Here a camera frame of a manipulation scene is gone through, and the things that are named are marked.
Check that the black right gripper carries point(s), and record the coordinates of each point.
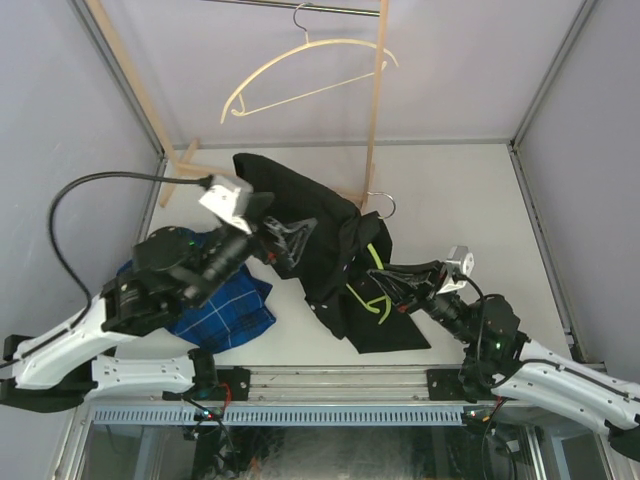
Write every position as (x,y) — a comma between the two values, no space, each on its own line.
(403,289)

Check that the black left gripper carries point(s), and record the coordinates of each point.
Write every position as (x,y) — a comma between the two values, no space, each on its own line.
(292,239)

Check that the green plastic hanger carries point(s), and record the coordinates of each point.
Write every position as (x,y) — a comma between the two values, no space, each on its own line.
(382,304)

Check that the black button shirt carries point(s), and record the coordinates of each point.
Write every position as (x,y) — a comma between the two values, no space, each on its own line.
(333,245)

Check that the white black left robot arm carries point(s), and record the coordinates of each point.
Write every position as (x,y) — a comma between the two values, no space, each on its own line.
(172,270)

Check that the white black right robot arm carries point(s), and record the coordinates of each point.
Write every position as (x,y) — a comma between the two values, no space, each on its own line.
(503,361)

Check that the blue plaid shirt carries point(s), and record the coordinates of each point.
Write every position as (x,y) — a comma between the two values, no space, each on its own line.
(235,315)

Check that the beige plastic hanger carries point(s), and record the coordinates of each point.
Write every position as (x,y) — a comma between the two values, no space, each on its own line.
(316,65)

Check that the metal hanging rod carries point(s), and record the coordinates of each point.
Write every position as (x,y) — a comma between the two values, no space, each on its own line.
(309,6)

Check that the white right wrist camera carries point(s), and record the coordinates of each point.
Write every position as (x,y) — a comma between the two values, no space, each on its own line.
(458,267)

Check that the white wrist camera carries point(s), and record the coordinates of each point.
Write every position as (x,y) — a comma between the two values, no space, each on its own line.
(227,198)
(458,267)

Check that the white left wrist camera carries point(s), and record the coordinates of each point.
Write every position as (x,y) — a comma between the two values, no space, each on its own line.
(227,198)

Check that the wooden clothes rack frame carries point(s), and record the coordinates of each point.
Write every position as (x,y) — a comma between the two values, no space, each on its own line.
(182,164)

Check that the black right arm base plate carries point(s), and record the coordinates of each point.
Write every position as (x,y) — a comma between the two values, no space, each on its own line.
(444,384)

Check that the aluminium extrusion rail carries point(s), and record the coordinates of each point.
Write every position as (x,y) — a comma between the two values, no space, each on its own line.
(340,385)

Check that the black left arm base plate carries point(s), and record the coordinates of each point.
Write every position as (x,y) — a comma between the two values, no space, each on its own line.
(235,382)

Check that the blue slotted cable duct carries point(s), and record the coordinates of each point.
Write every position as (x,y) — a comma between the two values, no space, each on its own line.
(283,416)

